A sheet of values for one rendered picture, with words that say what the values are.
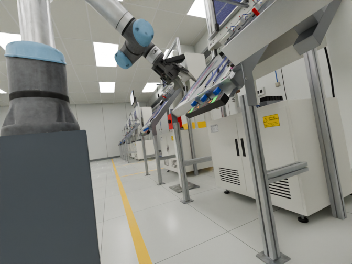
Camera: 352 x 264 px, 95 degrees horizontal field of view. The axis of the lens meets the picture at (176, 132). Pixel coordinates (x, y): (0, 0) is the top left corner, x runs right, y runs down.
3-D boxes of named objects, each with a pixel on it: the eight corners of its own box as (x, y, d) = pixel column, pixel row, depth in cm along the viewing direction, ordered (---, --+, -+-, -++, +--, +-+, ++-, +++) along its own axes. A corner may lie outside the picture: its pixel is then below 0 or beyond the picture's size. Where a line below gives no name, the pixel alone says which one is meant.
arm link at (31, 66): (0, 88, 32) (-6, 24, 33) (15, 105, 43) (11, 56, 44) (70, 91, 39) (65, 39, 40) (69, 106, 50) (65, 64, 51)
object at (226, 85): (239, 89, 69) (227, 77, 67) (178, 117, 130) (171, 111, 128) (240, 87, 70) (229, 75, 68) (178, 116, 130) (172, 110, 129)
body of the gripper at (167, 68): (168, 86, 82) (149, 69, 79) (177, 75, 84) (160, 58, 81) (174, 80, 75) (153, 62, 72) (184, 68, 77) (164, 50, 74)
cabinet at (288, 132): (309, 230, 75) (286, 99, 78) (216, 193, 139) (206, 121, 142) (371, 194, 100) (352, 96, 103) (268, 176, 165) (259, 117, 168)
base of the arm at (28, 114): (-15, 138, 30) (-20, 86, 31) (17, 142, 43) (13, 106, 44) (78, 130, 37) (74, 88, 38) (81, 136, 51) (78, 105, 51)
